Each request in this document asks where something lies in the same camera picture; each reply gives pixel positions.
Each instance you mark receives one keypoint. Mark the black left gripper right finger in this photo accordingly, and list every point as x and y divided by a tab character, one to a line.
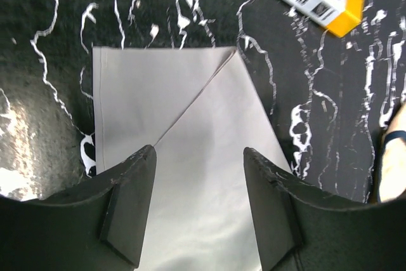
301	227

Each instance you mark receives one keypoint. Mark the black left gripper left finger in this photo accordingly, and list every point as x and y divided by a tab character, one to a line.
98	224

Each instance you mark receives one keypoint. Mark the grey underwear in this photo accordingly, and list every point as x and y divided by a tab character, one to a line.
200	110

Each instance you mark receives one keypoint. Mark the beige underwear navy trim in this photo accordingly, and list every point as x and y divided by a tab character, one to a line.
389	176

